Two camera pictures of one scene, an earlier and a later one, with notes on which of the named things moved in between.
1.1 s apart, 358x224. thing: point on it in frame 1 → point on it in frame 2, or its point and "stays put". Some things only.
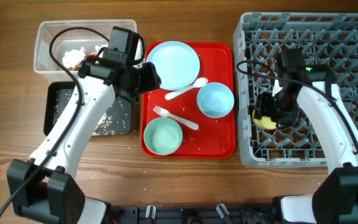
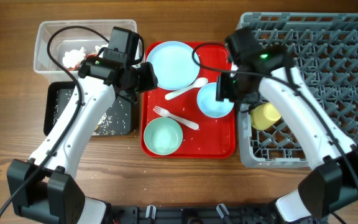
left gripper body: x=143 y=79 stays put
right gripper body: x=278 y=109 → x=224 y=89
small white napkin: x=72 y=57 stays put
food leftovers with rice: x=102 y=124 stays put
